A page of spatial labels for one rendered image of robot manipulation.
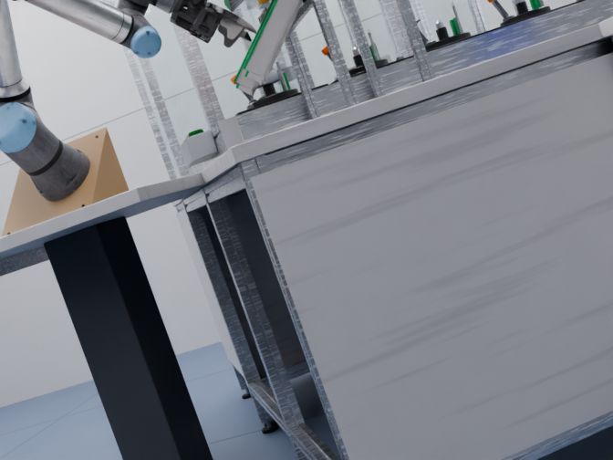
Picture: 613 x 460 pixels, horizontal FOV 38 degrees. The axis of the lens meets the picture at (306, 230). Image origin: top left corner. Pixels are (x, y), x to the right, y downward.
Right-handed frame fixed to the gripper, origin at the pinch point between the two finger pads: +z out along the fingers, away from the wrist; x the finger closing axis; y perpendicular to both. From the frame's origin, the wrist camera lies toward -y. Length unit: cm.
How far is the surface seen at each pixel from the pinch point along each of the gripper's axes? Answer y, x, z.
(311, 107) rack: 14.8, 20.9, 19.7
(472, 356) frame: 54, 75, 59
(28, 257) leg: 77, -29, -26
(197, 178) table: 42.1, 21.9, 3.2
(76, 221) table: 63, 42, -16
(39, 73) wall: -8, -335, -94
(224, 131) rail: 28.9, 16.9, 4.3
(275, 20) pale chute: 9.1, 49.0, 2.0
